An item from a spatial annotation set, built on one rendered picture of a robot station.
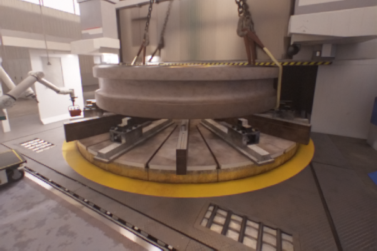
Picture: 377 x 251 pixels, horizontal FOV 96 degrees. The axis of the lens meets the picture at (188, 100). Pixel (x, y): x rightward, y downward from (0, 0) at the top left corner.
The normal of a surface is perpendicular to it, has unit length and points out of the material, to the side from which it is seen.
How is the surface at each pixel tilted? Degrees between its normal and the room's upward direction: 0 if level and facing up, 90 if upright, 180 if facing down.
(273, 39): 90
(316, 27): 90
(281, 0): 90
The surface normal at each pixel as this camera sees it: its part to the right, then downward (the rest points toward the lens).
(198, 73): 0.08, 0.18
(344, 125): -0.45, 0.17
